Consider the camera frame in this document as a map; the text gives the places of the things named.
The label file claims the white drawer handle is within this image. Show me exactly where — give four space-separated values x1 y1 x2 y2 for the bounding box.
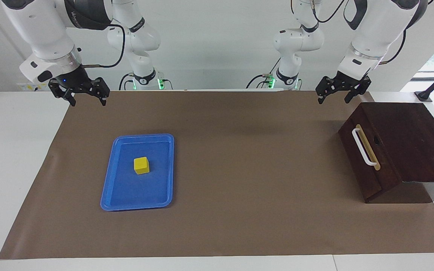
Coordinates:
352 128 378 166

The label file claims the yellow cube block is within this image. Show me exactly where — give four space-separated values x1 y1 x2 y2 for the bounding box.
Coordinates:
133 157 150 175

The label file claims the wooden drawer with dark front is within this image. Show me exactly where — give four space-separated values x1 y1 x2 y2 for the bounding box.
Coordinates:
338 102 402 204

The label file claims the dark wooden drawer cabinet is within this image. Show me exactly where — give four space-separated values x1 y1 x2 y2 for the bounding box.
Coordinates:
338 102 434 204

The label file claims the blue plastic tray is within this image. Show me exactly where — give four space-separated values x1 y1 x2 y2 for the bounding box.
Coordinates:
100 134 175 211

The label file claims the brown paper table mat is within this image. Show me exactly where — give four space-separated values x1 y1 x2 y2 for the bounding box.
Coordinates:
0 90 434 260

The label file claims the black right base cable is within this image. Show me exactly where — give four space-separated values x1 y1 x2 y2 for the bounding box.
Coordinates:
119 73 133 91

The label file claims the black base cable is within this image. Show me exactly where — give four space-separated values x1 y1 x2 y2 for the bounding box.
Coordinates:
119 73 133 91
246 56 282 90

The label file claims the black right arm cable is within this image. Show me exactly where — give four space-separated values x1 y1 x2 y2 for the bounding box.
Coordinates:
81 23 126 69

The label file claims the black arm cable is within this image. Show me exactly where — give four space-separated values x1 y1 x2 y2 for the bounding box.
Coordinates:
81 23 126 69
311 0 407 65

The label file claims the white wall power box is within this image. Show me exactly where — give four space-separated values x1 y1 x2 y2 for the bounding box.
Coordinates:
17 80 52 92

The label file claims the black left base cable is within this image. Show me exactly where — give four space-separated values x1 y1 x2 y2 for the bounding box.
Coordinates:
246 56 282 90

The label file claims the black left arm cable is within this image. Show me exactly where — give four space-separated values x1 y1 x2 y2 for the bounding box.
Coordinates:
311 0 407 65

